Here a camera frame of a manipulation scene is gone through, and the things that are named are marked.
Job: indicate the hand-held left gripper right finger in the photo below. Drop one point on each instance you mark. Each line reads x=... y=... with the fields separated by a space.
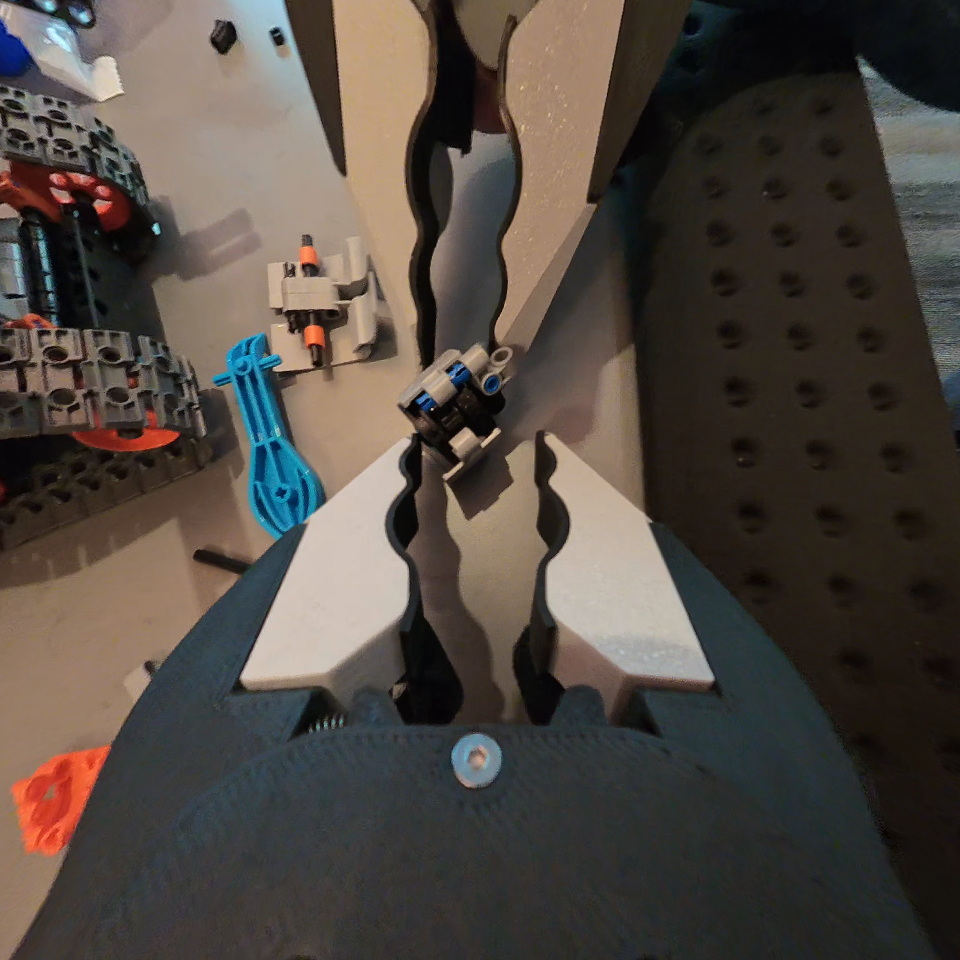
x=622 y=600

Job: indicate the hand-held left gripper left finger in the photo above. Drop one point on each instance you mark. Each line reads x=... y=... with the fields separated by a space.
x=337 y=600

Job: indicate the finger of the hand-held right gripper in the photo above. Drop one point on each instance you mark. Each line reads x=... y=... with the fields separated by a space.
x=562 y=112
x=375 y=112

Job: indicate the black toy wheel assembly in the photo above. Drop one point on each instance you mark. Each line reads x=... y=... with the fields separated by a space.
x=450 y=409

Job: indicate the person's right forearm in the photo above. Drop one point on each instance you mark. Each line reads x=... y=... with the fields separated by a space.
x=900 y=45

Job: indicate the black axle rod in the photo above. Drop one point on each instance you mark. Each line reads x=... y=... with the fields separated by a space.
x=217 y=559

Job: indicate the blue brick separator tool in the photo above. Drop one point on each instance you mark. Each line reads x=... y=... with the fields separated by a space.
x=274 y=465

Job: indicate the small grey connector block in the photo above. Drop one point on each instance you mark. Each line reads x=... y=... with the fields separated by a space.
x=139 y=681

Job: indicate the black perforated board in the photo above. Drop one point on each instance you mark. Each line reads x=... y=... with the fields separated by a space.
x=787 y=375

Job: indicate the clear plastic bags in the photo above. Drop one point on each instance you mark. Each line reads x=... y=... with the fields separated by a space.
x=75 y=52

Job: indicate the orange plastic panel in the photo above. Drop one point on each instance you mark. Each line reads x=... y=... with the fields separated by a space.
x=56 y=795

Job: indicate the tracked toy robot vehicle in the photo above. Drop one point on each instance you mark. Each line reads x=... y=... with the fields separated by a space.
x=75 y=360

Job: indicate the grey bracket with orange bushes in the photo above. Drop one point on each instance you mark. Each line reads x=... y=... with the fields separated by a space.
x=322 y=296

